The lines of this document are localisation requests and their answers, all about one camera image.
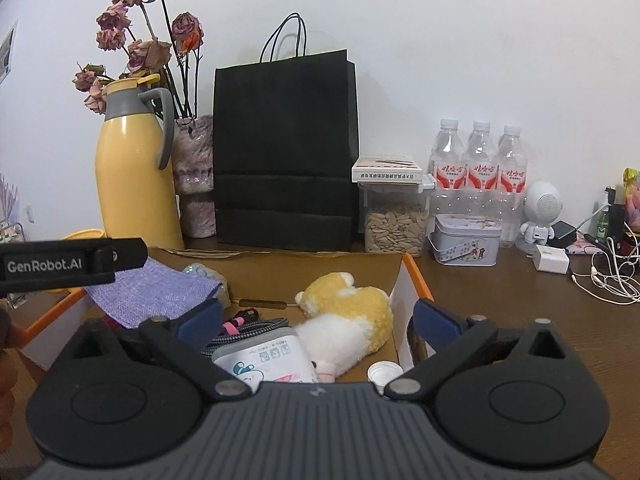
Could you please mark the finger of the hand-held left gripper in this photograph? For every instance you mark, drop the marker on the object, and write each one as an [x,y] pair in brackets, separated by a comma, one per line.
[130,255]

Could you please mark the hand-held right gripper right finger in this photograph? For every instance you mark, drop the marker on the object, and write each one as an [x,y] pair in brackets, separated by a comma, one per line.
[436,325]

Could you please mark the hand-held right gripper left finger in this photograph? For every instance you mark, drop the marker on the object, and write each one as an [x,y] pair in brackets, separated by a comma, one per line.
[200,325]

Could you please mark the purple woven pouch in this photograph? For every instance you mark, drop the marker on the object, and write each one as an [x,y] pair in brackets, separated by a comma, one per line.
[150,287]

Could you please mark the iridescent plastic wrap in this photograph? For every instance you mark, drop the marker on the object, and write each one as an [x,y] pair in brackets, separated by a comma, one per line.
[207,275]

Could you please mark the white ribbed bottle cap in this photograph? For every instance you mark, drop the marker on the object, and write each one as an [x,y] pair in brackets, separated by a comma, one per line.
[385,372]

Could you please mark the white plastic bottle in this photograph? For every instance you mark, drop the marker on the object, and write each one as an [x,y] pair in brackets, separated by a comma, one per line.
[270,360]

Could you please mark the yellow and white plush toy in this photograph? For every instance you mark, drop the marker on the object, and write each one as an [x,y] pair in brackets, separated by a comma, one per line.
[345,325]

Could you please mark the red cardboard box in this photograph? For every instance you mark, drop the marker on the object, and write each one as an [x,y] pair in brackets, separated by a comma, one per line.
[280,280]

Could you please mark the person's left hand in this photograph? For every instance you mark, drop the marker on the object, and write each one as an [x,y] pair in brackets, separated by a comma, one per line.
[7,380]

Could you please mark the yellow thermos jug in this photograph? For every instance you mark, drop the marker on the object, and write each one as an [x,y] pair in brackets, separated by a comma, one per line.
[135,180]

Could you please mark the printed tin box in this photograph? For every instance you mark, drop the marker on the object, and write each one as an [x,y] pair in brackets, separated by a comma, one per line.
[465,242]

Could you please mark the clear seed container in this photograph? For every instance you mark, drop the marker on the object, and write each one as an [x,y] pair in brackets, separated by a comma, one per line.
[395,225]

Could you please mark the white charger block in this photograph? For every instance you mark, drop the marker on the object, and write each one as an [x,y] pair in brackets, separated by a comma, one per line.
[550,260]

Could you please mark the clear water bottle red label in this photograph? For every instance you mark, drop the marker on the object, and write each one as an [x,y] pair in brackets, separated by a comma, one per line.
[481,170]
[448,170]
[512,175]

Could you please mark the black power adapter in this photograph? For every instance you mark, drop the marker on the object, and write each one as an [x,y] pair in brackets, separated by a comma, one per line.
[565,234]

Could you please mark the white robot toy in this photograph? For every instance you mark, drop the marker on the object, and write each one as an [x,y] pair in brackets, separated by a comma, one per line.
[542,205]

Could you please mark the flat white box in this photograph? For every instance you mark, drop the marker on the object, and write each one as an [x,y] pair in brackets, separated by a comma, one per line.
[387,169]

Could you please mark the black paper bag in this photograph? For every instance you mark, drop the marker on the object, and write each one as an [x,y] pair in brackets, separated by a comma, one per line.
[285,150]

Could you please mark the green bottle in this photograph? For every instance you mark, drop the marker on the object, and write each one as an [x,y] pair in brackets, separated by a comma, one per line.
[607,220]

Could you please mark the dried rose bouquet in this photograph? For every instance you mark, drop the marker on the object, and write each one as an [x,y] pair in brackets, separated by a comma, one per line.
[140,45]

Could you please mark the green and pink snack bag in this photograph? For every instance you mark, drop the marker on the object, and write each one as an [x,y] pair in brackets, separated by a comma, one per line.
[632,200]

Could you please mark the wall picture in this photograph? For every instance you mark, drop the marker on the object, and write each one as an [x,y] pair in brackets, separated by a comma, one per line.
[6,52]

